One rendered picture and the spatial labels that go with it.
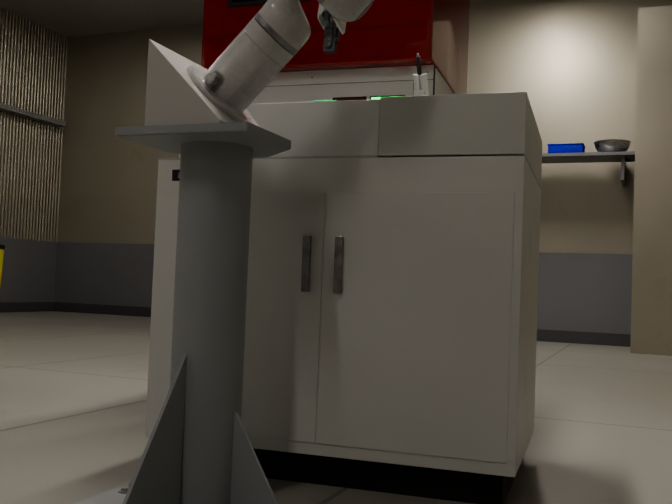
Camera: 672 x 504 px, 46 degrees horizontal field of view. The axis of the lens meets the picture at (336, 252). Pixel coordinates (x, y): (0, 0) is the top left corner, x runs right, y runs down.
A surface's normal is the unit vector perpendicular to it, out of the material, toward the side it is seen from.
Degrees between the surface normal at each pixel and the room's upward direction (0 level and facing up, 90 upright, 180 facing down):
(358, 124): 90
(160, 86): 90
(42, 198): 90
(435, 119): 90
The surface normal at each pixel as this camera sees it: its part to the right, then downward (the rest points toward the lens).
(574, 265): -0.36, -0.05
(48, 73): 0.93, 0.02
